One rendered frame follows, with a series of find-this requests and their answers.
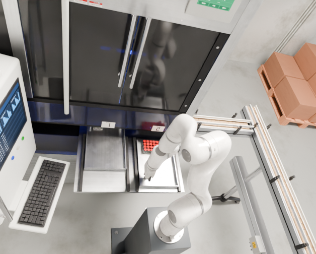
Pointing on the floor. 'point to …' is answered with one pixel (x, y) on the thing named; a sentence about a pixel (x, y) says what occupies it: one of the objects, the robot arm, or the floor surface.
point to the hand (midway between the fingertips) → (146, 175)
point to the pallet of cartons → (298, 86)
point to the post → (224, 54)
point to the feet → (226, 199)
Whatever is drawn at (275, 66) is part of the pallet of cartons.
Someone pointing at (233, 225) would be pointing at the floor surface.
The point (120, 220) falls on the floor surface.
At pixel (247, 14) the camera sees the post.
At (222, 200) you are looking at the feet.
